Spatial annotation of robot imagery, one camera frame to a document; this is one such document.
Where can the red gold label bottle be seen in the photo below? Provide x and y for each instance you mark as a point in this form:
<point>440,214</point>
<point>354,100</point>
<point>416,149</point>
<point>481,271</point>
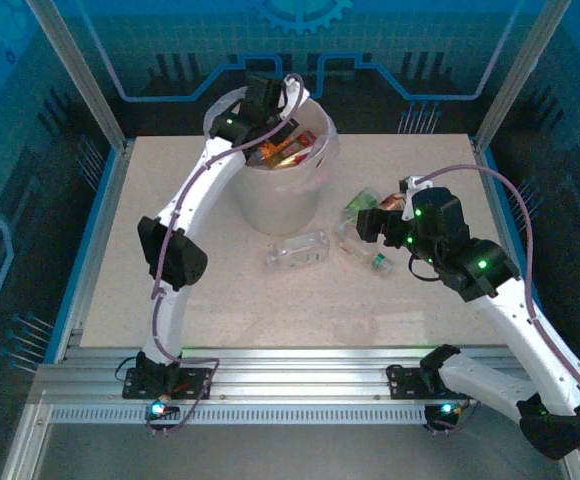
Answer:
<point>306,140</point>

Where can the clear bottle peach base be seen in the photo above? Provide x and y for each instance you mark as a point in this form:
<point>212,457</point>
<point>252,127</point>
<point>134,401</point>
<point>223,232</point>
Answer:
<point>352,247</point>

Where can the copper brown coffee bottle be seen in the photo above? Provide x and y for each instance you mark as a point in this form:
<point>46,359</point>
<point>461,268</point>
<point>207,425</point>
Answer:
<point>392,202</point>

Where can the white plastic bin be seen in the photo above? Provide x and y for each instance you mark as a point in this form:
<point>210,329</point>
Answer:
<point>275,210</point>

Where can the clear square unlabelled bottle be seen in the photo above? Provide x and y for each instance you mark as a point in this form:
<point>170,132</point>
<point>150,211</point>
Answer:
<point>297,249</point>

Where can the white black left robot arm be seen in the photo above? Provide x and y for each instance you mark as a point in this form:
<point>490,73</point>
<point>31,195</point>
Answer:
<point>200,185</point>

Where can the clear plastic bin liner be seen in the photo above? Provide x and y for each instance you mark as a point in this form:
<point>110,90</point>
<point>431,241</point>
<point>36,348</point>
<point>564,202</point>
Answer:
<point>212,112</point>

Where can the green label clear bottle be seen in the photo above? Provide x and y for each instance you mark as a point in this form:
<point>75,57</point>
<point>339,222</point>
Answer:
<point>362,201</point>

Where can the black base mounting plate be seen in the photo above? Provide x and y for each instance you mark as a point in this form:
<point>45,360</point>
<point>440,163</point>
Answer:
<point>405,382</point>
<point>195,382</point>

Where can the small LED circuit board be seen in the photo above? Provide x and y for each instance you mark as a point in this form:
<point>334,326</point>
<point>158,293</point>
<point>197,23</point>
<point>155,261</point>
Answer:
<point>445,409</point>
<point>159,409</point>

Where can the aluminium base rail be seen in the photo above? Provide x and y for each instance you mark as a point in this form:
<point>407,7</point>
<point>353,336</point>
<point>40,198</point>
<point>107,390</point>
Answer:
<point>295,380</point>

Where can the aluminium frame post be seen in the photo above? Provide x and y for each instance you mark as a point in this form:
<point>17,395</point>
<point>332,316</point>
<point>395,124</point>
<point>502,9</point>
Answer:
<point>76,65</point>
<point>524,65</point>

